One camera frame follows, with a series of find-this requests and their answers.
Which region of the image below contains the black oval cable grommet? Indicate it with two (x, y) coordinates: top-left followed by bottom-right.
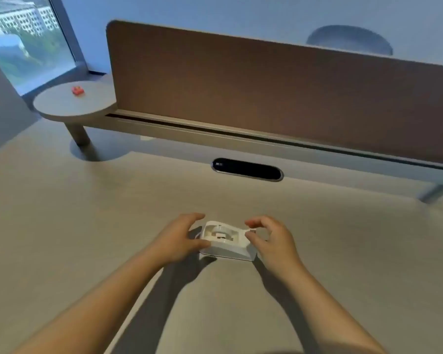
(211, 158), (284, 182)

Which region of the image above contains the window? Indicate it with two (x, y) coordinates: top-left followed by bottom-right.
(0, 0), (78, 96)

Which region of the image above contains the person's right forearm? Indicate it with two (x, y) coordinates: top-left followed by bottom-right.
(267, 260), (388, 354)

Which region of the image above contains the brown desk divider panel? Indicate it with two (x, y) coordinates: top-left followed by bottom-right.
(106, 20), (443, 170)

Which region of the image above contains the person's left hand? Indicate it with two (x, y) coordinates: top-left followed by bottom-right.
(152, 212), (211, 267)

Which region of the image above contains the round grey raised shelf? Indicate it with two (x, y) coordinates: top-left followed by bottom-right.
(32, 74), (130, 162)

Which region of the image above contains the grey divider rail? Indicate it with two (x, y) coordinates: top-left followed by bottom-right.
(84, 110), (443, 186)

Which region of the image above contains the white plastic dispenser base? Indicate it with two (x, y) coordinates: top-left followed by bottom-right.
(198, 220), (258, 262)

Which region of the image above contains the person's left forearm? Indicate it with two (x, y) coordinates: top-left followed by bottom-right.
(13, 246), (167, 354)

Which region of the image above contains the person's right hand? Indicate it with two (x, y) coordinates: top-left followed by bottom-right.
(244, 216), (304, 278)

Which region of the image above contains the grey chair back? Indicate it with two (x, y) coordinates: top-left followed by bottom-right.
(306, 25), (394, 56)

